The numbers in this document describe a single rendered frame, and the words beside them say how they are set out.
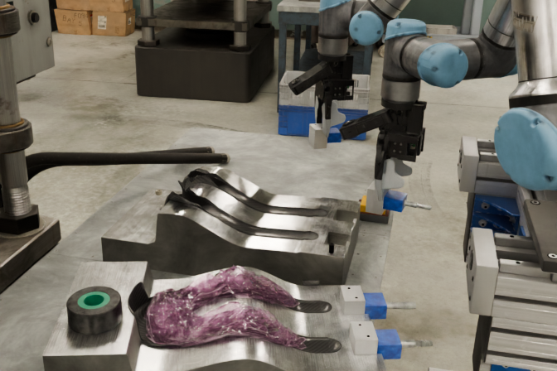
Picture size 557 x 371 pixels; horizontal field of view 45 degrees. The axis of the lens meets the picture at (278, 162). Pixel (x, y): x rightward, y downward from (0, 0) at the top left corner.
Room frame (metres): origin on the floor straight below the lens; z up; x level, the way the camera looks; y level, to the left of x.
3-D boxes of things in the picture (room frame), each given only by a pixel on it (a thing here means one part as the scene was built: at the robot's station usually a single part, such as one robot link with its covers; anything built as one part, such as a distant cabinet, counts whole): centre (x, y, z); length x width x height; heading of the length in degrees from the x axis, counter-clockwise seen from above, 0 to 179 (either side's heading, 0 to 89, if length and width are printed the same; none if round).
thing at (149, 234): (1.29, 0.09, 0.87); 0.50 x 0.26 x 0.14; 77
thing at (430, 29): (7.02, -1.65, 0.25); 0.31 x 0.21 x 0.10; 89
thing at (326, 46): (1.68, -0.13, 1.17); 0.08 x 0.08 x 0.05
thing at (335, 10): (1.68, -0.13, 1.25); 0.09 x 0.08 x 0.11; 76
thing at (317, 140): (1.69, -0.15, 0.93); 0.13 x 0.05 x 0.05; 104
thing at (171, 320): (0.93, 0.08, 0.90); 0.26 x 0.18 x 0.08; 94
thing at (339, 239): (1.18, -0.12, 0.87); 0.05 x 0.05 x 0.04; 77
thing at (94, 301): (0.86, 0.27, 0.93); 0.08 x 0.08 x 0.04
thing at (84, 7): (7.75, 2.14, 0.42); 0.86 x 0.33 x 0.83; 82
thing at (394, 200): (1.27, -0.25, 0.93); 0.13 x 0.05 x 0.05; 67
